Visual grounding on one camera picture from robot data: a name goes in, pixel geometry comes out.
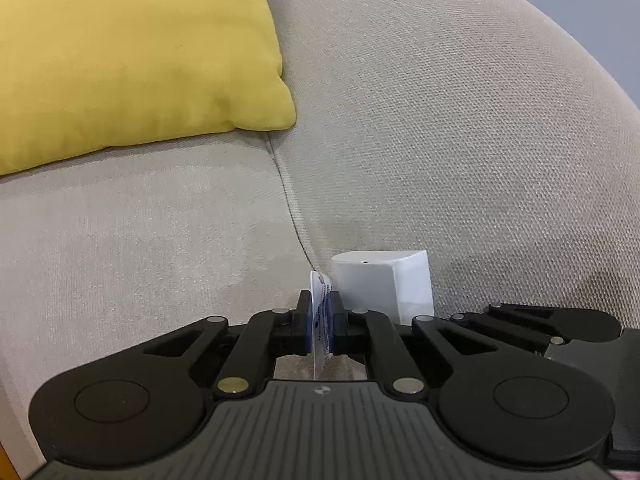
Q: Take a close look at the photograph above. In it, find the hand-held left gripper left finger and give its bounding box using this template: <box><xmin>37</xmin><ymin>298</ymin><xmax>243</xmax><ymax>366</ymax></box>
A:
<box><xmin>95</xmin><ymin>290</ymin><xmax>316</xmax><ymax>401</ymax></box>

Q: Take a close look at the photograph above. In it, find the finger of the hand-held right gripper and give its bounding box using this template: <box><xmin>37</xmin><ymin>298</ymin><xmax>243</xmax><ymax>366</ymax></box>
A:
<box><xmin>447</xmin><ymin>311</ymin><xmax>556</xmax><ymax>356</ymax></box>
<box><xmin>487</xmin><ymin>302</ymin><xmax>623</xmax><ymax>342</ymax></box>

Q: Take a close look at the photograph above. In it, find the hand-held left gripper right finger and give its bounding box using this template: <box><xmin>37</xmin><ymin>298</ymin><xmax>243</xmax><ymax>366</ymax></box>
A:
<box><xmin>322</xmin><ymin>290</ymin><xmax>506</xmax><ymax>398</ymax></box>

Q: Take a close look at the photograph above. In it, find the beige fabric sofa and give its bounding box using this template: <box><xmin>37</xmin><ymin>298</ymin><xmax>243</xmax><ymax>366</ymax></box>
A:
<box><xmin>0</xmin><ymin>0</ymin><xmax>640</xmax><ymax>480</ymax></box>

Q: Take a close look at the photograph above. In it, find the yellow pillow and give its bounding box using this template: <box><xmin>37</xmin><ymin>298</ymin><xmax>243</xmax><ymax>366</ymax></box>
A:
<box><xmin>0</xmin><ymin>0</ymin><xmax>297</xmax><ymax>177</ymax></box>

